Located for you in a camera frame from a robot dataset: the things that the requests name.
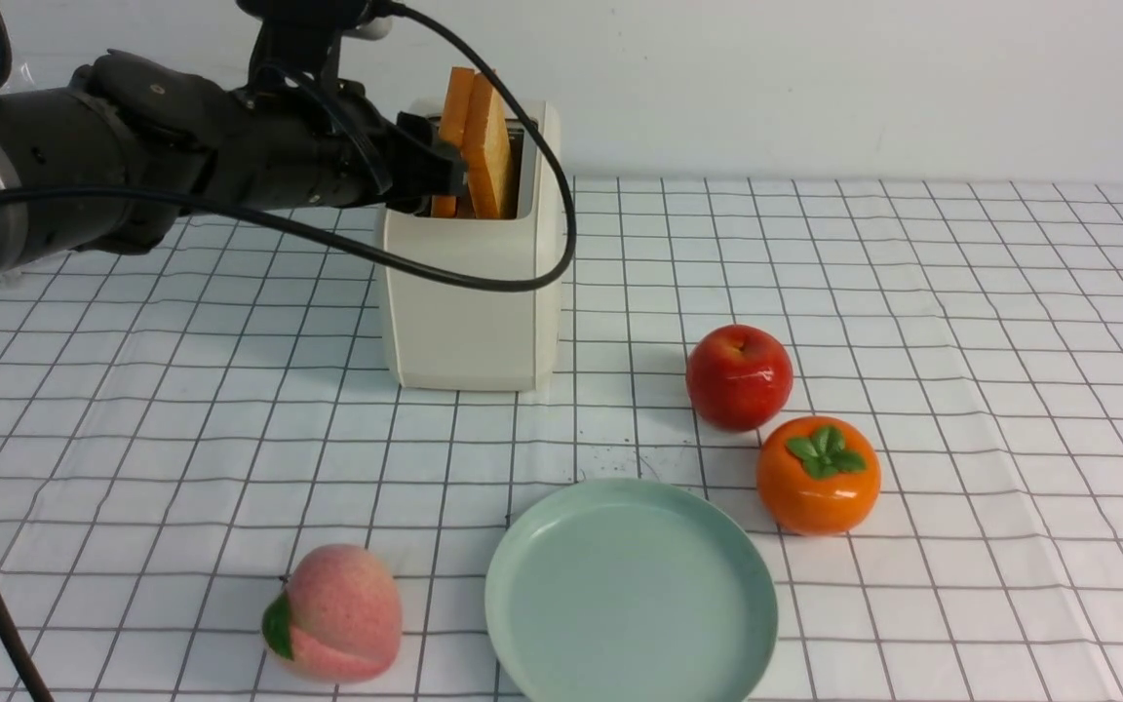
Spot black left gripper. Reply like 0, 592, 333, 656
221, 83, 468, 212

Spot toast slice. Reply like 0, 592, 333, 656
462, 74, 513, 219
431, 66, 476, 218

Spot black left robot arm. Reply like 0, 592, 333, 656
0, 52, 467, 215

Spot cream white toaster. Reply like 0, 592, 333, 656
377, 119, 566, 392

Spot red apple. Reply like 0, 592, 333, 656
685, 323, 794, 434

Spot pink peach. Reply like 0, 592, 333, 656
261, 543, 403, 684

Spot light green round plate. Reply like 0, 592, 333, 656
483, 478, 779, 701

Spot orange persimmon with green leaf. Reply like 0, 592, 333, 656
756, 416, 882, 536

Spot white checkered tablecloth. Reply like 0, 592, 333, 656
0, 177, 1123, 701

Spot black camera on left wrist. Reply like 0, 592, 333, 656
236, 1, 392, 92

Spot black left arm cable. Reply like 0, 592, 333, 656
0, 0, 579, 702

